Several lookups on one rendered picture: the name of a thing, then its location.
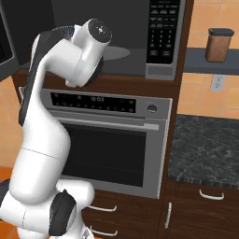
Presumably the black glass oven door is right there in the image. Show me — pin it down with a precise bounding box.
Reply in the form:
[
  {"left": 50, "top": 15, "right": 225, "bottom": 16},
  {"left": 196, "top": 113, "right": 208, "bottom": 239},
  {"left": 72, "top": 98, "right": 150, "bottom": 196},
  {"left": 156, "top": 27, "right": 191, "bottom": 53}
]
[{"left": 50, "top": 110, "right": 171, "bottom": 200}]

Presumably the grey microwave turntable plate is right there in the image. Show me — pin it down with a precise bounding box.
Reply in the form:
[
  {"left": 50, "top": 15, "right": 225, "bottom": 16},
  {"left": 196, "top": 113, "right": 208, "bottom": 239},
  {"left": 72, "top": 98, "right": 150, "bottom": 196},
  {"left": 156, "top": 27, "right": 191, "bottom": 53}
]
[{"left": 101, "top": 46, "right": 132, "bottom": 63}]

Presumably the black and silver microwave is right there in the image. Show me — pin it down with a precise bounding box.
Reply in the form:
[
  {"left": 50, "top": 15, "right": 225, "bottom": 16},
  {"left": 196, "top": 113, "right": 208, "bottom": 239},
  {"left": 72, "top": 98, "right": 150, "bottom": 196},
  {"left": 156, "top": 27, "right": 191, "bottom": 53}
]
[{"left": 49, "top": 0, "right": 188, "bottom": 81}]

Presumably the dark brown cupboard door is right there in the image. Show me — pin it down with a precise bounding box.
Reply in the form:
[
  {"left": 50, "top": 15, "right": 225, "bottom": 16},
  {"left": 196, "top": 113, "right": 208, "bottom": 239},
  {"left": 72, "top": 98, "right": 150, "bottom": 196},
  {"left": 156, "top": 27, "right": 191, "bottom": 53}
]
[{"left": 158, "top": 199, "right": 239, "bottom": 239}]

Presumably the dark grey microwave door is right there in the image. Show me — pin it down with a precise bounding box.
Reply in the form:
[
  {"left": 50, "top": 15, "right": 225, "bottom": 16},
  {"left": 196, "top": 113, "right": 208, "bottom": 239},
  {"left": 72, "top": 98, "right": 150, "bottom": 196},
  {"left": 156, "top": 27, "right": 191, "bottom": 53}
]
[{"left": 0, "top": 0, "right": 56, "bottom": 82}]

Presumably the silver oven knob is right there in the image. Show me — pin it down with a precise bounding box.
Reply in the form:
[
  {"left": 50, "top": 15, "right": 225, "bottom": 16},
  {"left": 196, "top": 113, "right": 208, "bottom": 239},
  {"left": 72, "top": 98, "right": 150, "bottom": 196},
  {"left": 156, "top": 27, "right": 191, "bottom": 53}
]
[{"left": 146, "top": 103, "right": 159, "bottom": 114}]

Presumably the dark brown tall cabinet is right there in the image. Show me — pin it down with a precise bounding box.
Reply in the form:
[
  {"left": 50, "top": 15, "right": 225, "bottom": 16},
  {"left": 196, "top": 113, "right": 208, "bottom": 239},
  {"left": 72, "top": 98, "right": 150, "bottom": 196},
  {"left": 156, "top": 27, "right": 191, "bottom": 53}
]
[{"left": 11, "top": 0, "right": 196, "bottom": 239}]

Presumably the silver built-in oven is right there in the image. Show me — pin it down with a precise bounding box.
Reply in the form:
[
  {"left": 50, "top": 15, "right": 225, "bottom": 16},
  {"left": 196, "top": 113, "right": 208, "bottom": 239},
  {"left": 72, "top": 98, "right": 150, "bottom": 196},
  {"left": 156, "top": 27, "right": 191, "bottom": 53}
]
[{"left": 41, "top": 88, "right": 174, "bottom": 201}]

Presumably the dark brown drawer front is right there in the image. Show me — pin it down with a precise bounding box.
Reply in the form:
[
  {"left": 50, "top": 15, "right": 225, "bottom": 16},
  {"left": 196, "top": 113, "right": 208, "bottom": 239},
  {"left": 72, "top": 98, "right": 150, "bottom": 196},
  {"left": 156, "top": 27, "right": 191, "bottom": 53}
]
[
  {"left": 83, "top": 189, "right": 163, "bottom": 222},
  {"left": 165, "top": 179, "right": 239, "bottom": 209},
  {"left": 81, "top": 214, "right": 161, "bottom": 239}
]

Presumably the brown jar with black lid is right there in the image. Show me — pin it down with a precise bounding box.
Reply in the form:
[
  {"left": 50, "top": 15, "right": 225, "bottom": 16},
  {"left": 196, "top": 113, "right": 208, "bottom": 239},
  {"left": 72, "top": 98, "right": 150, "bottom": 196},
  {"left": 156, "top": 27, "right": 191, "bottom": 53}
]
[{"left": 204, "top": 27, "right": 235, "bottom": 63}]

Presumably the silver oven door handle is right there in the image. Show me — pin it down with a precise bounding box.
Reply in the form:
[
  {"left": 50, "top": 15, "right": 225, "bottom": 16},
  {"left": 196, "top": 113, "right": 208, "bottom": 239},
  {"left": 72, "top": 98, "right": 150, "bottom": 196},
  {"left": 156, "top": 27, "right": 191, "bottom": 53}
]
[{"left": 49, "top": 115, "right": 161, "bottom": 132}]

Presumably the white curved drawer handle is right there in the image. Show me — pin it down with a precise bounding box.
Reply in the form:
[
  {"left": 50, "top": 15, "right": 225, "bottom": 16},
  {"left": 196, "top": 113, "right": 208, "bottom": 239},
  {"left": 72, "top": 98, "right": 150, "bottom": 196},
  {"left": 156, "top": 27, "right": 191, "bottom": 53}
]
[
  {"left": 87, "top": 204, "right": 119, "bottom": 214},
  {"left": 89, "top": 226, "right": 120, "bottom": 238},
  {"left": 198, "top": 189, "right": 226, "bottom": 202}
]

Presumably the grey wall shelf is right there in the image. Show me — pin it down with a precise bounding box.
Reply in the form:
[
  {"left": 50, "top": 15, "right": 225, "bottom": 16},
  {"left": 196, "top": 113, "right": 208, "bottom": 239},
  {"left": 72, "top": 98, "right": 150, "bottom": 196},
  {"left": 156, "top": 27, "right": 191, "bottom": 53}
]
[{"left": 182, "top": 47, "right": 239, "bottom": 77}]

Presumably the white wall outlet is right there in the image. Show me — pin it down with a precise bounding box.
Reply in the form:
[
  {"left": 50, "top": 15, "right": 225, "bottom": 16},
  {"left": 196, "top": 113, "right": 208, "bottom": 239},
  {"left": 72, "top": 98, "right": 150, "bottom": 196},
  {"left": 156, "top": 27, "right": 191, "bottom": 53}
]
[{"left": 209, "top": 74, "right": 227, "bottom": 93}]

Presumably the white cupboard door handle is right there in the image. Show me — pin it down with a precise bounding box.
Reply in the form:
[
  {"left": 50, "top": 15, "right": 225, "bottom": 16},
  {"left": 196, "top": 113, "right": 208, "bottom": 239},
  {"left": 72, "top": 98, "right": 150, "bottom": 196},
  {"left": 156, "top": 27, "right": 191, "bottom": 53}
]
[{"left": 163, "top": 201, "right": 173, "bottom": 231}]

